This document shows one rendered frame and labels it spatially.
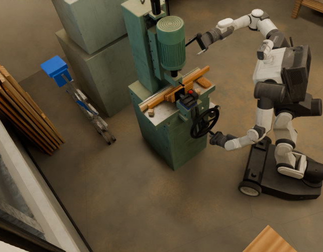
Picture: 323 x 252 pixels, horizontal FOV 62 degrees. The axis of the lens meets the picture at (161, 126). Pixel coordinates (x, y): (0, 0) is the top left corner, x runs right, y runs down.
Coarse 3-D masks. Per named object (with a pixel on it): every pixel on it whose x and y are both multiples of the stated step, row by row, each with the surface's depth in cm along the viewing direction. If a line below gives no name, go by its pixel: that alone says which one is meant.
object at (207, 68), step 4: (204, 68) 219; (208, 68) 221; (196, 72) 217; (200, 72) 217; (204, 72) 221; (192, 76) 215; (196, 76) 217; (184, 80) 213; (188, 80) 214; (192, 80) 217; (172, 88) 209; (160, 96) 206; (156, 100) 204; (160, 100) 207; (148, 104) 202; (152, 104) 204
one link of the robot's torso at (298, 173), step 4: (292, 152) 233; (296, 156) 236; (300, 156) 233; (304, 156) 230; (296, 160) 240; (300, 160) 229; (304, 160) 228; (300, 164) 226; (304, 164) 225; (280, 168) 229; (284, 168) 227; (288, 168) 225; (296, 168) 236; (300, 168) 224; (304, 168) 225; (280, 172) 232; (284, 172) 230; (288, 172) 227; (292, 172) 225; (296, 172) 224; (300, 172) 222; (292, 176) 230; (296, 176) 227; (300, 176) 225
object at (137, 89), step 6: (132, 84) 236; (138, 84) 235; (168, 84) 232; (132, 90) 232; (138, 90) 231; (144, 90) 231; (138, 96) 227; (144, 96) 226; (204, 102) 220; (180, 120) 214; (168, 126) 208; (174, 126) 214
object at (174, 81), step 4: (164, 72) 202; (168, 72) 202; (164, 76) 206; (168, 76) 200; (176, 76) 198; (180, 76) 198; (168, 80) 204; (172, 80) 198; (176, 80) 197; (180, 80) 200; (172, 84) 202; (176, 84) 200
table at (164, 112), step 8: (208, 80) 216; (200, 88) 212; (208, 88) 211; (200, 96) 210; (160, 104) 206; (168, 104) 206; (144, 112) 203; (160, 112) 202; (168, 112) 201; (176, 112) 202; (152, 120) 198; (160, 120) 198; (168, 120) 202; (184, 120) 201
